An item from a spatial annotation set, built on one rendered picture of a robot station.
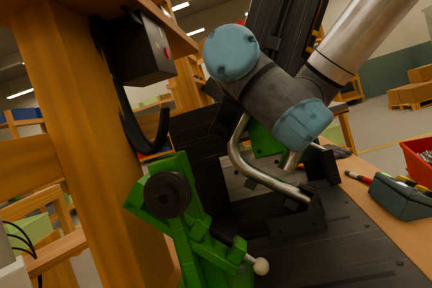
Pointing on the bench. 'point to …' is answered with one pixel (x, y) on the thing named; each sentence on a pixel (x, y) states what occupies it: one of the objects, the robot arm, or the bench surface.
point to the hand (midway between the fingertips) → (246, 113)
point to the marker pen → (359, 177)
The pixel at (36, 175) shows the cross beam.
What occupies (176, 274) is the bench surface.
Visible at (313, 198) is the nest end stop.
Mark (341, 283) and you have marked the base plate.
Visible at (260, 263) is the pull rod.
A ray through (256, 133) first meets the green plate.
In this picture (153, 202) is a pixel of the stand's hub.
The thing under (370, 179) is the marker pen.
